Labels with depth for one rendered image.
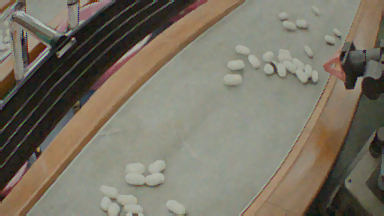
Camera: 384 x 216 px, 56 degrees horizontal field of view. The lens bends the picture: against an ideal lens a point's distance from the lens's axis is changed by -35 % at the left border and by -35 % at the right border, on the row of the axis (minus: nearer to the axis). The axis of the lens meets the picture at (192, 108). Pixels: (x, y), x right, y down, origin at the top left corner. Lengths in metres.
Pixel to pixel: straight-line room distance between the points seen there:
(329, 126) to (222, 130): 0.23
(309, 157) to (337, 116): 0.14
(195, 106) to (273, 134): 0.15
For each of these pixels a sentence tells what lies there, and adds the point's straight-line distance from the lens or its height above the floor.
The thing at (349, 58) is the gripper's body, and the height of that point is 0.93.
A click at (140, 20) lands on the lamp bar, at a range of 0.59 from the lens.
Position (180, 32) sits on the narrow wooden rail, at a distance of 1.05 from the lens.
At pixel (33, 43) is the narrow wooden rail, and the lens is 1.11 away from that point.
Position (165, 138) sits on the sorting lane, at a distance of 0.89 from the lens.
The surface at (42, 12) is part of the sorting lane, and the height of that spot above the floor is 0.74.
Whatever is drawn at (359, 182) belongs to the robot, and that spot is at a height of 0.47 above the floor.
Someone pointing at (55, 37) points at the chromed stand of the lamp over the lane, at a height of 1.12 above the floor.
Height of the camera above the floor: 1.44
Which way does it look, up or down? 48 degrees down
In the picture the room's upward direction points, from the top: 6 degrees clockwise
